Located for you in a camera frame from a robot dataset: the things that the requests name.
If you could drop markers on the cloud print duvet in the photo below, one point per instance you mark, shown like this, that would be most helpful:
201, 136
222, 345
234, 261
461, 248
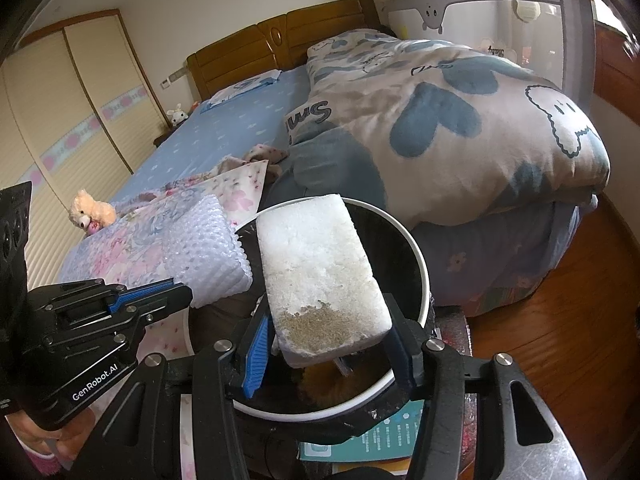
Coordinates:
450, 125

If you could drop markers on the cream sliding door wardrobe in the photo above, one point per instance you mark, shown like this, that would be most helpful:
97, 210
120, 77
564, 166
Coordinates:
75, 100

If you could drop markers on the person's left hand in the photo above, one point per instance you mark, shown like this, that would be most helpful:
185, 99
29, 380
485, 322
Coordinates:
35, 442

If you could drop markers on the white bin with black liner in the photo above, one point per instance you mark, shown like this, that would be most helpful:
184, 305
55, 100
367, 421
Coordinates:
395, 270

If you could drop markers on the white foam block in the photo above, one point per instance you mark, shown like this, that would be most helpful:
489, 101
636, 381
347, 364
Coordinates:
315, 280

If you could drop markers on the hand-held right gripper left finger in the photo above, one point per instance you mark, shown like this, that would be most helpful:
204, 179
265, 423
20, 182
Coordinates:
255, 355

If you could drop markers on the wooden bed with blue sheet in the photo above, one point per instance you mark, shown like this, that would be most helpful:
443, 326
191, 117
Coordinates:
225, 135

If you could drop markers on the blue printed pillow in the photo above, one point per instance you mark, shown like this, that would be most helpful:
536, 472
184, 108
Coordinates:
240, 91

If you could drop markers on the teal booklet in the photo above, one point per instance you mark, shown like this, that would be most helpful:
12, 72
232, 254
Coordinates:
370, 435

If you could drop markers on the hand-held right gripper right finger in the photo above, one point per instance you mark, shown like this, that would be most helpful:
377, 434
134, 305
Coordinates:
395, 357

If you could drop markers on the white rabbit plush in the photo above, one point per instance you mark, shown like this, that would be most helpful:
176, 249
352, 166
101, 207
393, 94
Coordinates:
177, 116

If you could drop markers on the grey bed guard rail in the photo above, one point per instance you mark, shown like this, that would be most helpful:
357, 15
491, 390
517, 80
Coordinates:
575, 35

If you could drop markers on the beige patterned cloth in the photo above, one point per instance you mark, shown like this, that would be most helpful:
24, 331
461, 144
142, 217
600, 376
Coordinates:
255, 157

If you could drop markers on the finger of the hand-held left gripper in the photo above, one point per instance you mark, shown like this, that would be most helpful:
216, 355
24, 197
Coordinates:
167, 302
142, 295

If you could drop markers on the dark wooden nightstand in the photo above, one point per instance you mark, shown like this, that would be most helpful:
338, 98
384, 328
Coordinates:
163, 139

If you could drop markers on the beige teddy bear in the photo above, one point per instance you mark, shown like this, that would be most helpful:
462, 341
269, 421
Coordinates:
90, 212

